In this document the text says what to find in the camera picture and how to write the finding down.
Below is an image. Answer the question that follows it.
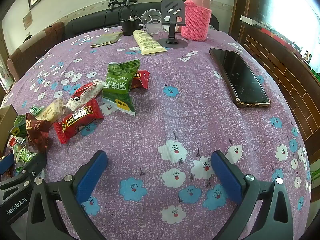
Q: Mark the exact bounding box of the beige cracker packet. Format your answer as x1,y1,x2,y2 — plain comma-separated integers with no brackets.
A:
37,98,72,124

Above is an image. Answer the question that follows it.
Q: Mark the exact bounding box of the olive green pouch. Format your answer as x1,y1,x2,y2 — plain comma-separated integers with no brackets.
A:
90,32,123,48

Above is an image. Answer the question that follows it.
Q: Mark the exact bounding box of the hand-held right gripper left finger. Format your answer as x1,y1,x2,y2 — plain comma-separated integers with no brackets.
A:
26,150,108,240

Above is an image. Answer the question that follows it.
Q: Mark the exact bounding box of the pink bottle with knitted sleeve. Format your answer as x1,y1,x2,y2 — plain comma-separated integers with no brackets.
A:
180,0,213,42

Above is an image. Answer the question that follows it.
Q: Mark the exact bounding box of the black sofa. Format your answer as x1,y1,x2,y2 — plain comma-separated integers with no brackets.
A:
64,2,220,42

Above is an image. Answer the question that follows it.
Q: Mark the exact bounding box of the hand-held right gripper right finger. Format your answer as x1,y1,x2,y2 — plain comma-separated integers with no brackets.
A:
211,150,294,240

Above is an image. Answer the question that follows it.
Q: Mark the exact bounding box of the red and white snack packet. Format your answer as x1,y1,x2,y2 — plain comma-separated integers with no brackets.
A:
66,79,105,111

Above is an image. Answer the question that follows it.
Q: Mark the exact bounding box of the black smartphone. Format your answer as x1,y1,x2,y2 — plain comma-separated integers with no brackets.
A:
209,47,271,108

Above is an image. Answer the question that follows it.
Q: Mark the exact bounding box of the brick pattern wooden cabinet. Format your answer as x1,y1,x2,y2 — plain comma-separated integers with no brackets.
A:
229,0,320,155

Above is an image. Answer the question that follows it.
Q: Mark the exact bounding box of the red snack packet black label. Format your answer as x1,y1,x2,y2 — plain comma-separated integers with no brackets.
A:
53,99,104,144

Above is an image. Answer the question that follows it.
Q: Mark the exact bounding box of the cardboard box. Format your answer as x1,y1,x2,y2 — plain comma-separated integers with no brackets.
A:
0,104,19,153

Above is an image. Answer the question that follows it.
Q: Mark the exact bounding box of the clear plastic cup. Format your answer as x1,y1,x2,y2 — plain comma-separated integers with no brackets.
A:
141,9,164,34

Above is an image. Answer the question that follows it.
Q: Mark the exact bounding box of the cream tube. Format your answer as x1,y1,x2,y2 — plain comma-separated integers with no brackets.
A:
132,29,167,55

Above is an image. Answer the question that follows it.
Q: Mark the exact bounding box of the green and white candy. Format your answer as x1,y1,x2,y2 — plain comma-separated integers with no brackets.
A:
29,106,45,117

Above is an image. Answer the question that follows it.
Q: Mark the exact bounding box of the white box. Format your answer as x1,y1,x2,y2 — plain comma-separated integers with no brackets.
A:
240,15,262,27

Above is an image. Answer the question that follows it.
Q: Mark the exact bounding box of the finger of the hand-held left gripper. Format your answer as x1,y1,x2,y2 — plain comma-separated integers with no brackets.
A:
15,152,47,184
0,152,15,174

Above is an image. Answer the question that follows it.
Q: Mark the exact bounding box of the small red snack packet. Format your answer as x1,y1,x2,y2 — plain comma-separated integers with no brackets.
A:
130,70,150,90

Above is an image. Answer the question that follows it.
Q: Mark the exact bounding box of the black cup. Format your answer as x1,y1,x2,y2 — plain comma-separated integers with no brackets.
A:
121,10,143,36

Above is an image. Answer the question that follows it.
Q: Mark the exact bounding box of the purple floral tablecloth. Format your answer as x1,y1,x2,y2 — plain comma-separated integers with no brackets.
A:
0,25,312,240

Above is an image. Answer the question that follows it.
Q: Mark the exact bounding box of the pile of mixed snack packets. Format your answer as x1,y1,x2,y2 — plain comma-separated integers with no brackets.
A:
7,115,38,175

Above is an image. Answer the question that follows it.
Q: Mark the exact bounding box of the black phone stand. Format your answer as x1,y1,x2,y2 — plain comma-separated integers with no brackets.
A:
156,0,188,48

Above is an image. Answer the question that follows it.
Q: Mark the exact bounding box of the brown chair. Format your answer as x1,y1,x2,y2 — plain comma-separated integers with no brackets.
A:
7,21,66,83

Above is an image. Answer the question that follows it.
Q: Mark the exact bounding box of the white cup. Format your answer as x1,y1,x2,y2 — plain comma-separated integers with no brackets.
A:
164,16,185,33

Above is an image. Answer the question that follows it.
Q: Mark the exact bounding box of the green pea snack packet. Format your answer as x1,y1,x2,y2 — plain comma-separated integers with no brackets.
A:
101,59,141,116

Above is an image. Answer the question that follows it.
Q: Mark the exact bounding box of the dark red snack packet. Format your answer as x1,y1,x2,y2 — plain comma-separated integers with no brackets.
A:
25,112,53,153

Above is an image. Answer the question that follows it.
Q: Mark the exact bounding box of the small wall plaque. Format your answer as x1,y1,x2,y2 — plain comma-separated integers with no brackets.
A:
22,11,34,29

